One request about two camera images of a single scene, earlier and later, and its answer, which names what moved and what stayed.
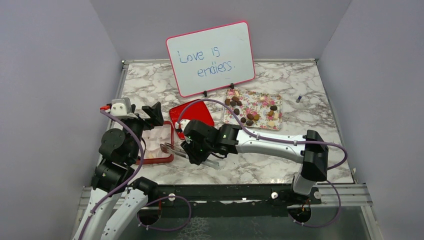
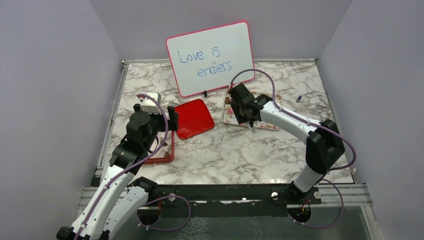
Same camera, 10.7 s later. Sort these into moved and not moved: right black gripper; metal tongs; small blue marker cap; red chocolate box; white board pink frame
Moved: metal tongs; right black gripper
Not moved: white board pink frame; red chocolate box; small blue marker cap
